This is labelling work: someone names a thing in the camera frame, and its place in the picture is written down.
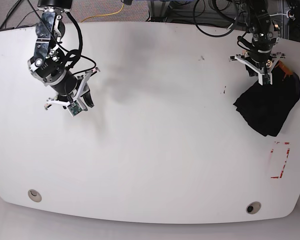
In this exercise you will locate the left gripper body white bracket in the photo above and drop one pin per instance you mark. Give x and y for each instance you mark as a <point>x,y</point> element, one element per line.
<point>258,60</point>

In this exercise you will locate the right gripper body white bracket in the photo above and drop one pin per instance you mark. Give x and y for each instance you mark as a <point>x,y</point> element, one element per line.
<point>69,88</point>

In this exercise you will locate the black t-shirt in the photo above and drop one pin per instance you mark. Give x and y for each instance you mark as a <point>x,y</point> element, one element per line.
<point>265,108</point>

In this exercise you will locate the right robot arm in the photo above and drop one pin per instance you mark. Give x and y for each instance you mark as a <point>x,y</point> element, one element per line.
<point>51,63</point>

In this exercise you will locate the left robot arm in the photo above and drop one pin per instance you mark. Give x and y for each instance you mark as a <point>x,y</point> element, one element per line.
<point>257,42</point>

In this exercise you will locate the red tape rectangle marking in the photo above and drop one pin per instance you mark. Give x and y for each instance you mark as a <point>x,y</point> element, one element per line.
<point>278,159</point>

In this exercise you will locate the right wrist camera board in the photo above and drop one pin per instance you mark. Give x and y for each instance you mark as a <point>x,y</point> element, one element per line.
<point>76,107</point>

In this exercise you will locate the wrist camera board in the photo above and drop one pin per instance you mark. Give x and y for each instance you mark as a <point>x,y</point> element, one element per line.
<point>265,78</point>
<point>76,107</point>

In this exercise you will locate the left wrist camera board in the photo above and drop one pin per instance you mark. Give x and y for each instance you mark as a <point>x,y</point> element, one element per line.
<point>265,78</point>

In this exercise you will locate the left table cable grommet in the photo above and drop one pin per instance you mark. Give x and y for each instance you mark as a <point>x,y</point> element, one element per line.
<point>34,195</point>

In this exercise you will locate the table cable grommet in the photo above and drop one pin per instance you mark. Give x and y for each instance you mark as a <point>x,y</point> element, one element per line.
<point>34,195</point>
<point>253,207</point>

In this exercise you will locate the aluminium frame stand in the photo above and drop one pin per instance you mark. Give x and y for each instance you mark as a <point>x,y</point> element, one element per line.
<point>158,10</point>

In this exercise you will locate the right table cable grommet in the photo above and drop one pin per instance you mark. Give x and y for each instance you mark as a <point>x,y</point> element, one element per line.
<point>253,207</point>

